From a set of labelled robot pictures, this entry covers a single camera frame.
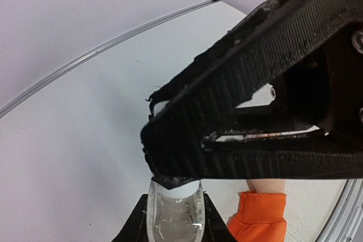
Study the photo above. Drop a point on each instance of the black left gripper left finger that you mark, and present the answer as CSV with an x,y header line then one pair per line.
x,y
134,229

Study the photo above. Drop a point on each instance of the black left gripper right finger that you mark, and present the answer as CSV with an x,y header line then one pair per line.
x,y
215,228

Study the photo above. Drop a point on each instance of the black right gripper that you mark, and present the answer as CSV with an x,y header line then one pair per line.
x,y
304,42

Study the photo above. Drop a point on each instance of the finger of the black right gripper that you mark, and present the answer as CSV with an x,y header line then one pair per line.
x,y
177,159

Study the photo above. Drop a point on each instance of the white nail polish cap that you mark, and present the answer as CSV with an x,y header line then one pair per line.
x,y
184,189

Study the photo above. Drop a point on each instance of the clear nail polish bottle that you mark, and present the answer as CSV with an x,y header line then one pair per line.
x,y
169,219

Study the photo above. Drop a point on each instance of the orange sleeved forearm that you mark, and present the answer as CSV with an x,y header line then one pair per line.
x,y
260,217

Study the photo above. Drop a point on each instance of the mannequin hand with long nails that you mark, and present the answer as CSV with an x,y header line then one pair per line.
x,y
270,186

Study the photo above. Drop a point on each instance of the aluminium back edge strip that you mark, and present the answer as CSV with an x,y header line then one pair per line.
x,y
93,53

